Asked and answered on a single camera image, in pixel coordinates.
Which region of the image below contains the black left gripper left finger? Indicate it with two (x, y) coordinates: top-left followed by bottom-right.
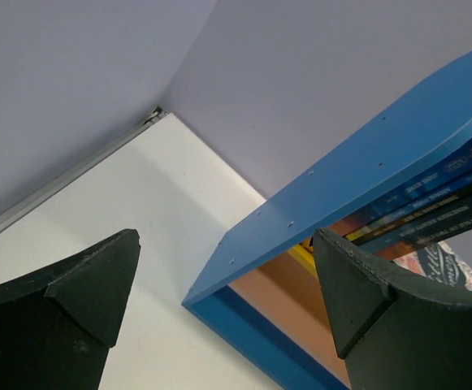
(0, 229), (141, 389)

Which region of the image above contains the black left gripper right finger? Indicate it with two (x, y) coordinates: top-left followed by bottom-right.
(313, 229), (472, 389)

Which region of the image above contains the Tale of Two Cities book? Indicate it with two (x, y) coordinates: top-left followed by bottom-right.
(367, 210), (472, 260)

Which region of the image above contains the Animal Farm blue book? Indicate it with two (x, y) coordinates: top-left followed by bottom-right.
(340, 156), (472, 243)

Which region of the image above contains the Nineteen Eighty-Four dark book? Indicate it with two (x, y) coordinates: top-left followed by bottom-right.
(357, 193), (472, 252)

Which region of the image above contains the Jane Eyre blue book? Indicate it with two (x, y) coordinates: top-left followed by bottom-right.
(331, 138), (472, 241)

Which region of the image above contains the Little Women floral book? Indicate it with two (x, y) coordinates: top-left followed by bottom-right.
(394, 241), (472, 292)

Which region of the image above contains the blue yellow wooden bookshelf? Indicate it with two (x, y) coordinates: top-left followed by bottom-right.
(183, 51), (472, 389)

